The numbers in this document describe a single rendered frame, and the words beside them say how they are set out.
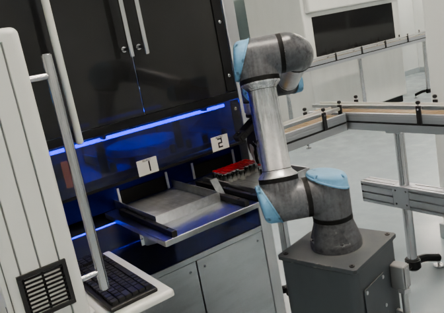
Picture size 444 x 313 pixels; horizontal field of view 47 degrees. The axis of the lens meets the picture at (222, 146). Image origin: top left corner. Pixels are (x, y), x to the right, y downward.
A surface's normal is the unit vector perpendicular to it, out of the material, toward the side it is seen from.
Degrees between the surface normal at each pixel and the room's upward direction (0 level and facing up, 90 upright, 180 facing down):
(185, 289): 90
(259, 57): 78
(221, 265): 90
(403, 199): 90
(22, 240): 90
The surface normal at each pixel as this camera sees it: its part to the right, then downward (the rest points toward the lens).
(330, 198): 0.04, 0.20
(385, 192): -0.80, 0.26
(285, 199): 0.00, -0.01
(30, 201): 0.58, 0.07
